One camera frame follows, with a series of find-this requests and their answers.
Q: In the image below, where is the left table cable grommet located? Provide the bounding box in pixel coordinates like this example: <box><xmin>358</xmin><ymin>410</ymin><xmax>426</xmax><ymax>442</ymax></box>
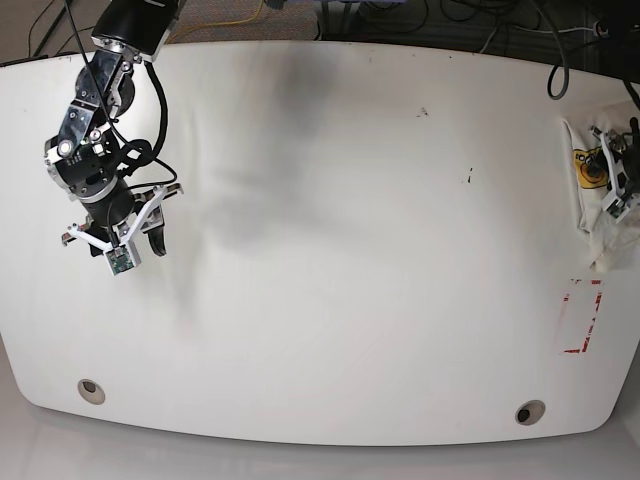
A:
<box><xmin>77</xmin><ymin>379</ymin><xmax>106</xmax><ymax>405</ymax></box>

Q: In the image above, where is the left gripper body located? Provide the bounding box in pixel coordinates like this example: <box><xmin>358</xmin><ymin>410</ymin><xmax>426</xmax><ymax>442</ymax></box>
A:
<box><xmin>587</xmin><ymin>117</ymin><xmax>639</xmax><ymax>199</ymax></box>

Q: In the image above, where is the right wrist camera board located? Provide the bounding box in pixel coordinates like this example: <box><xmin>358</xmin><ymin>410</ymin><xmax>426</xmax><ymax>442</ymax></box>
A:
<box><xmin>104</xmin><ymin>244</ymin><xmax>140</xmax><ymax>276</ymax></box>

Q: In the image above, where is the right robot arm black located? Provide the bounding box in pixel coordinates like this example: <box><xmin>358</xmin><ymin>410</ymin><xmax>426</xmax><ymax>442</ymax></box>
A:
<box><xmin>44</xmin><ymin>1</ymin><xmax>183</xmax><ymax>273</ymax></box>

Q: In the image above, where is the red tape rectangle marking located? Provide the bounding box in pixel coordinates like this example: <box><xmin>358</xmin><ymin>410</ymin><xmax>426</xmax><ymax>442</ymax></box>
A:
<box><xmin>556</xmin><ymin>279</ymin><xmax>604</xmax><ymax>355</ymax></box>

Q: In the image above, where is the black cable on floor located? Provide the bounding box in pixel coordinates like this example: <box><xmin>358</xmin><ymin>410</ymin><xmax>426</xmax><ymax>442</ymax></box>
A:
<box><xmin>27</xmin><ymin>0</ymin><xmax>109</xmax><ymax>57</ymax></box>

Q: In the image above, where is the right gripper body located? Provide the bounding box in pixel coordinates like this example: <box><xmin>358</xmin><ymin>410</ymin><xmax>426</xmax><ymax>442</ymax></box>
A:
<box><xmin>61</xmin><ymin>182</ymin><xmax>181</xmax><ymax>250</ymax></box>

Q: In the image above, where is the right table cable grommet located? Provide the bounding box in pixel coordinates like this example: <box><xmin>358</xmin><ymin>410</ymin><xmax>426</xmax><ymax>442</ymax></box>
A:
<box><xmin>515</xmin><ymin>400</ymin><xmax>546</xmax><ymax>426</ymax></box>

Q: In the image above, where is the white t-shirt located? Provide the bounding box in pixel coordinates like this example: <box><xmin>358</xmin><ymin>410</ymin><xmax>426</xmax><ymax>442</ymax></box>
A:
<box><xmin>562</xmin><ymin>101</ymin><xmax>639</xmax><ymax>273</ymax></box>

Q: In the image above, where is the white cable on floor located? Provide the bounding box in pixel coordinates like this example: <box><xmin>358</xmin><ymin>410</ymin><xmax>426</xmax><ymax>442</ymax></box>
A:
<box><xmin>479</xmin><ymin>22</ymin><xmax>599</xmax><ymax>54</ymax></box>

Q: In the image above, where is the yellow cable on floor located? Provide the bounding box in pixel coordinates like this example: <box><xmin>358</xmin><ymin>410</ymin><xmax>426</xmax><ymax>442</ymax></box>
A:
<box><xmin>172</xmin><ymin>0</ymin><xmax>265</xmax><ymax>44</ymax></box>

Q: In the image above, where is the table cable grommet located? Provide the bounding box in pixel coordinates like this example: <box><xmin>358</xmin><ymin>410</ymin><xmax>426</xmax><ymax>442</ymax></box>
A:
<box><xmin>515</xmin><ymin>400</ymin><xmax>546</xmax><ymax>426</ymax></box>
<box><xmin>77</xmin><ymin>379</ymin><xmax>106</xmax><ymax>405</ymax></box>

